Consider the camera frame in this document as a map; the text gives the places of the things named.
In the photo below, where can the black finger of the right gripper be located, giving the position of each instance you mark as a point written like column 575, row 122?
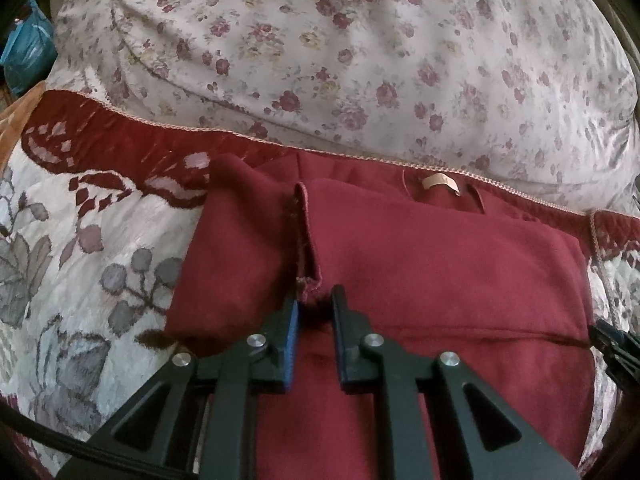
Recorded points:
column 620, row 351

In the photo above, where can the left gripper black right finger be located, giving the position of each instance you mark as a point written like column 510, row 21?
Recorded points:
column 434, row 418

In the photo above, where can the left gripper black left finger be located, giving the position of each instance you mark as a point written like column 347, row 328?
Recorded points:
column 196, row 418

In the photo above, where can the dark red garment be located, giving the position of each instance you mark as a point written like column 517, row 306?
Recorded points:
column 432, row 269

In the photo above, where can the red and white floral blanket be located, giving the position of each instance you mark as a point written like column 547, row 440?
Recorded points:
column 98, row 211

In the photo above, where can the floral white pillow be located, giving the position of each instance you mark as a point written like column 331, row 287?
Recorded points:
column 541, row 95

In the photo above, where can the orange patterned cloth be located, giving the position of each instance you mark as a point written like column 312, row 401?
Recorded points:
column 13, row 121

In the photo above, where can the blue plastic bag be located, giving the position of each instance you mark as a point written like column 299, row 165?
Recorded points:
column 29, row 52

